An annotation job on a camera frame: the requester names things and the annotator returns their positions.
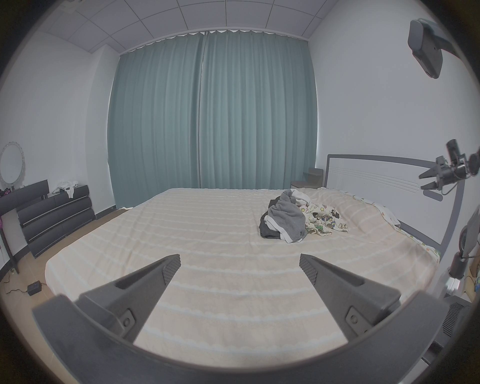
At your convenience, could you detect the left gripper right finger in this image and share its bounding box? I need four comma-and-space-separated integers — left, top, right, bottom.
299, 253, 402, 344

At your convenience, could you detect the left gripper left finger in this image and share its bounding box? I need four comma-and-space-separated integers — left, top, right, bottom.
77, 254, 182, 343

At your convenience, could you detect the white printed pyjama top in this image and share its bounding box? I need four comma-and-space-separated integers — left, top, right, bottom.
302, 202, 349, 237

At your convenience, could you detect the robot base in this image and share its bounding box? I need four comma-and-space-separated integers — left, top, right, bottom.
422, 277, 474, 370

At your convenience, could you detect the pile of clothes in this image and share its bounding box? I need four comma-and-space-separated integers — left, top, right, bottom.
259, 188, 312, 244

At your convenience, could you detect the bed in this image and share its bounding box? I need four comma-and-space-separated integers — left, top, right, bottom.
45, 154, 469, 370

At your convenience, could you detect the dark chest of drawers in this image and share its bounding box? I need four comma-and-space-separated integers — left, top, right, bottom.
17, 184, 94, 259

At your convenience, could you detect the grey bedside table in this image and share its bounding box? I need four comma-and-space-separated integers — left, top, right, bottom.
291, 167, 324, 190

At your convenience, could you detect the white garment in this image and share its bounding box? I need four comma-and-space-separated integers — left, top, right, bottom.
52, 181, 79, 199

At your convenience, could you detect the dark dressing table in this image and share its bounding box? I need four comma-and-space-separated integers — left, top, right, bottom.
0, 179, 49, 274

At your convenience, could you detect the white round mirror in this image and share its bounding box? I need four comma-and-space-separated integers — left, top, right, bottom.
0, 142, 25, 186

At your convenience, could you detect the blue-green curtain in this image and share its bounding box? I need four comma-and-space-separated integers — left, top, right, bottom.
198, 29, 319, 190
107, 32, 205, 211

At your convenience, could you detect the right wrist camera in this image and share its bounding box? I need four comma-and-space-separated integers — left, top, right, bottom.
445, 139, 463, 163

